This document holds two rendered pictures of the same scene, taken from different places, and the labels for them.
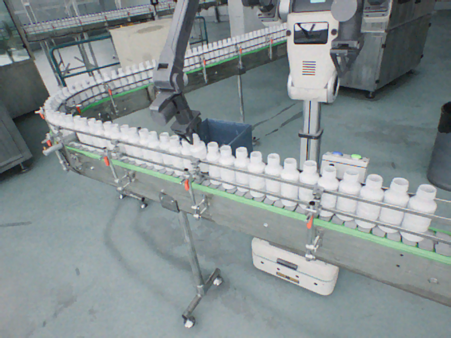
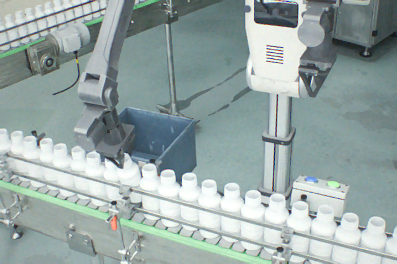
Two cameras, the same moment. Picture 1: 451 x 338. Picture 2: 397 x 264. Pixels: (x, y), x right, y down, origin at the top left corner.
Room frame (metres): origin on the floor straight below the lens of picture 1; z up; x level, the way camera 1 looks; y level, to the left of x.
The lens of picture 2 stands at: (-0.20, 0.07, 1.95)
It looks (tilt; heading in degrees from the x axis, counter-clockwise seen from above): 32 degrees down; 351
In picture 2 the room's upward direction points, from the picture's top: 3 degrees counter-clockwise
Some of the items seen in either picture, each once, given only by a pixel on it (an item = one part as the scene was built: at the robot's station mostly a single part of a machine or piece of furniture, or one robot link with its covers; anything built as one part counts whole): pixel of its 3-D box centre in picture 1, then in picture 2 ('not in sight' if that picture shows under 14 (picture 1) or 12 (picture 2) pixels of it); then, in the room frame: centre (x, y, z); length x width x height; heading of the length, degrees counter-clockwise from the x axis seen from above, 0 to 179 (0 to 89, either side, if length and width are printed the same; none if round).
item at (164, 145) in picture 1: (168, 151); (82, 172); (1.05, 0.23, 1.08); 0.06 x 0.06 x 0.17
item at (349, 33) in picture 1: (349, 29); (319, 44); (0.81, -0.37, 1.51); 0.10 x 0.07 x 0.07; 144
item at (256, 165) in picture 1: (257, 174); (209, 209); (0.81, -0.11, 1.08); 0.06 x 0.06 x 0.17
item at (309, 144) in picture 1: (309, 161); (276, 174); (1.35, -0.48, 0.74); 0.11 x 0.11 x 0.40; 55
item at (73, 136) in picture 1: (70, 158); not in sight; (1.36, 0.80, 0.96); 0.23 x 0.10 x 0.27; 144
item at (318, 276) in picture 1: (305, 226); not in sight; (1.34, -0.47, 0.24); 0.68 x 0.53 x 0.41; 145
